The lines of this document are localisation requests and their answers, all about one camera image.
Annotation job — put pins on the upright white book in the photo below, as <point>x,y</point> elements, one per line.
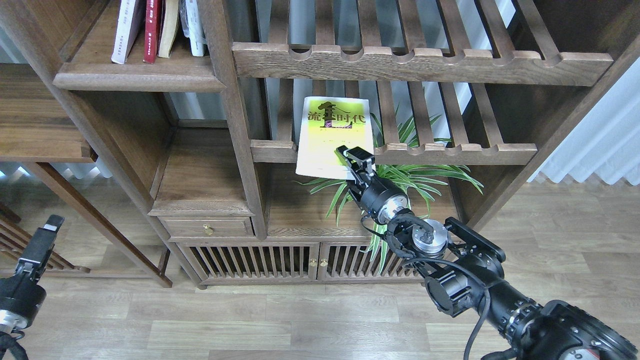
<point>195,30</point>

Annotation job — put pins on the green spider plant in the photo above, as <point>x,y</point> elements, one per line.
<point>422,178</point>

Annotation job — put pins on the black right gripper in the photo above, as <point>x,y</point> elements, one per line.
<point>377,196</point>

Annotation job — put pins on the yellow green cover book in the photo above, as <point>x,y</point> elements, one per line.
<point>329,122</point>

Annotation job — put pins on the red cover book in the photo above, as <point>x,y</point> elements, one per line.
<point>152,29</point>

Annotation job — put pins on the dark wooden bookshelf unit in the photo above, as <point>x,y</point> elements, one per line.
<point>210,140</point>

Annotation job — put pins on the upright cream paged book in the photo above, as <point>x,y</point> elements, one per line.
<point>169,28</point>

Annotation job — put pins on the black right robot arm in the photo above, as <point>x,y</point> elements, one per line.
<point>463,270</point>

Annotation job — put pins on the brass drawer knob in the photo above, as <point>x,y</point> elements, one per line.
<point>208,230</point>

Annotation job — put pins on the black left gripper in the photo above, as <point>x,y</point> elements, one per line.
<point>21,297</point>

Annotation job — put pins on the white curtain right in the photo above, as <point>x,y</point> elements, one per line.
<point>606,142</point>

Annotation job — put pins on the white purple cover book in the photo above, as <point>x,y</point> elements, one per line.
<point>131,15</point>

